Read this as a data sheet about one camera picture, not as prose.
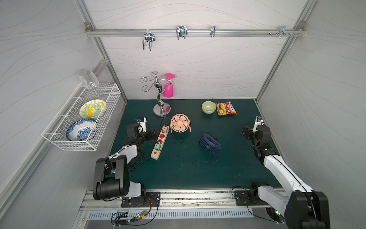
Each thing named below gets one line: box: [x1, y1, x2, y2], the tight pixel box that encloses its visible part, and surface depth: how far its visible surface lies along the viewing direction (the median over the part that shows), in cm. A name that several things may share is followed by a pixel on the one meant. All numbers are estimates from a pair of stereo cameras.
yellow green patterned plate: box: [79, 99, 107, 119], surface depth 71 cm
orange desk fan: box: [169, 113, 192, 136], surface depth 98 cm
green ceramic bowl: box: [201, 100, 217, 115], surface depth 113 cm
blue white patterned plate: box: [66, 119, 97, 141], surface depth 63 cm
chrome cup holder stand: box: [140, 71, 175, 117], surface depth 100 cm
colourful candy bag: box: [216, 101, 238, 116], surface depth 113 cm
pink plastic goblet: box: [162, 73, 176, 98], surface depth 106 cm
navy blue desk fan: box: [198, 132, 223, 158], surface depth 86 cm
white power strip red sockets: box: [150, 124, 170, 160], surface depth 94 cm
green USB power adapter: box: [153, 142, 162, 151], surface depth 88 cm
